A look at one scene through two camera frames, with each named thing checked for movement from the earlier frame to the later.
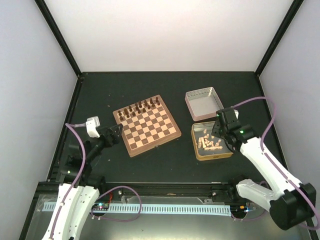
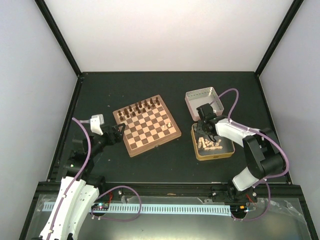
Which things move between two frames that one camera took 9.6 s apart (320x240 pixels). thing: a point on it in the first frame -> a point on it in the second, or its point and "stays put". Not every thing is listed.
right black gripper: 215,131 -> 199,130
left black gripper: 116,138 stays put
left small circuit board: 100,205 stays put
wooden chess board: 147,123 stays put
